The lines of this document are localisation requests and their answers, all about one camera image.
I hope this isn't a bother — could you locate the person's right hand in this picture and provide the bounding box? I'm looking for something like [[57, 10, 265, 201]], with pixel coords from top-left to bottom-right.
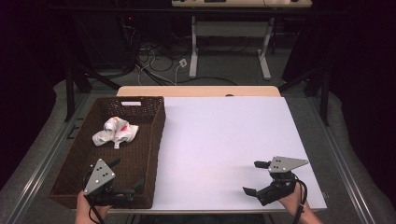
[[277, 182, 309, 217]]

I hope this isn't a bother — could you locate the black metal stand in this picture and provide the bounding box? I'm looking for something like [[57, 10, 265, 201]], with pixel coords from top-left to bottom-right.
[[278, 62, 331, 127], [64, 55, 122, 123]]

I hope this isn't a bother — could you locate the person's left hand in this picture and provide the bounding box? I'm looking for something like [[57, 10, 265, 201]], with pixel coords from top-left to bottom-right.
[[75, 189, 112, 220]]

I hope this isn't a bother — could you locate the tangle of floor cables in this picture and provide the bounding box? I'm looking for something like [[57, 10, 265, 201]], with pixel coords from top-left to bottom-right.
[[120, 15, 237, 87]]

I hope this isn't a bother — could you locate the aluminium floor rail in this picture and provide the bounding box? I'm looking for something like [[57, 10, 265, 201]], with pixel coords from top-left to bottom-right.
[[306, 96, 375, 224], [6, 92, 92, 224]]

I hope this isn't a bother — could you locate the white standing desk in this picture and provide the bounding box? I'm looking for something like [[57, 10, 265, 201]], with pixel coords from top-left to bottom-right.
[[171, 0, 313, 81]]

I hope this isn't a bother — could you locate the wooden table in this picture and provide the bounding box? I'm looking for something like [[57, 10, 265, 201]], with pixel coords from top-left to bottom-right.
[[116, 85, 281, 98]]

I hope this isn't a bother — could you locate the brown woven basket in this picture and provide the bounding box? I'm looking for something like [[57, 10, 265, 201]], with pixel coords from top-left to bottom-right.
[[48, 96, 167, 210]]

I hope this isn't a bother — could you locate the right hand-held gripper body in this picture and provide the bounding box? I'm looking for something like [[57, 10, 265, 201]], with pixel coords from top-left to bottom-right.
[[257, 156, 309, 207]]

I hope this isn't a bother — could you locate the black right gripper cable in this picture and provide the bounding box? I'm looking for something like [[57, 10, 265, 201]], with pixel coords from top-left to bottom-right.
[[292, 174, 309, 224]]

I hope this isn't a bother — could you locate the white fruit-print cloth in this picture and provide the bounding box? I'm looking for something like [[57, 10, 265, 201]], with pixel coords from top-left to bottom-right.
[[92, 116, 140, 150]]

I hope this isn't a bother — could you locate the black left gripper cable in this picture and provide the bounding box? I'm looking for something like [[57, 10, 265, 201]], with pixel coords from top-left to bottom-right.
[[82, 174, 106, 224]]

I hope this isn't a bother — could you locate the white board sheet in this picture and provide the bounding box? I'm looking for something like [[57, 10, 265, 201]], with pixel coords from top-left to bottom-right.
[[106, 96, 328, 215]]

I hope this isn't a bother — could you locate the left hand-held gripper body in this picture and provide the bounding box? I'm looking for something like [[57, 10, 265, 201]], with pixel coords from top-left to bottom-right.
[[83, 158, 136, 208]]

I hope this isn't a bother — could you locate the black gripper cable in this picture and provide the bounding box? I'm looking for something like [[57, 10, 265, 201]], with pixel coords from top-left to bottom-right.
[[292, 174, 309, 224], [82, 174, 106, 224]]

